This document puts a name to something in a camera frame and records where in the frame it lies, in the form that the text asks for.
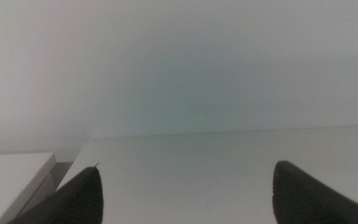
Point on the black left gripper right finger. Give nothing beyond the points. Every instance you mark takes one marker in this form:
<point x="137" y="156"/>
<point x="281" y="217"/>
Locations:
<point x="303" y="202"/>

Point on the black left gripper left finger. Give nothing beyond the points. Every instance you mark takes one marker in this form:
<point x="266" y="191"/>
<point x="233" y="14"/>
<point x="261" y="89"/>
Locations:
<point x="76" y="202"/>

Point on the white side cabinet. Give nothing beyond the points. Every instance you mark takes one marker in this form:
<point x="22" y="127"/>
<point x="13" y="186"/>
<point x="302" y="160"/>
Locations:
<point x="8" y="180"/>

